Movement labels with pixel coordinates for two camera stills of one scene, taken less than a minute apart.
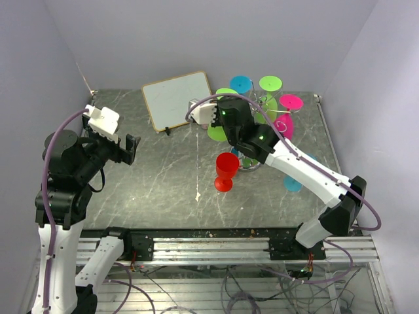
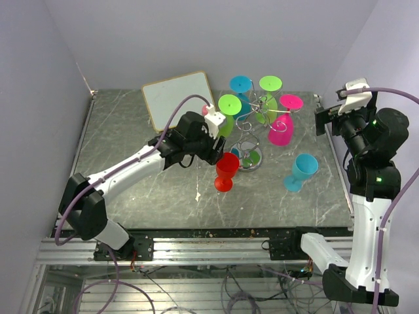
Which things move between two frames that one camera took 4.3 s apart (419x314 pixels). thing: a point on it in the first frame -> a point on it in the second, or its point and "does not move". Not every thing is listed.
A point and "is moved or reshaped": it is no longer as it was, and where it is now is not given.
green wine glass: (269, 106) does not move
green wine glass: (218, 133) is moved or reshaped
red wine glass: (227, 164) does not move
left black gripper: (120, 153) -> (212, 156)
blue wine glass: (241, 84) does not move
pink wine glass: (284, 122) does not move
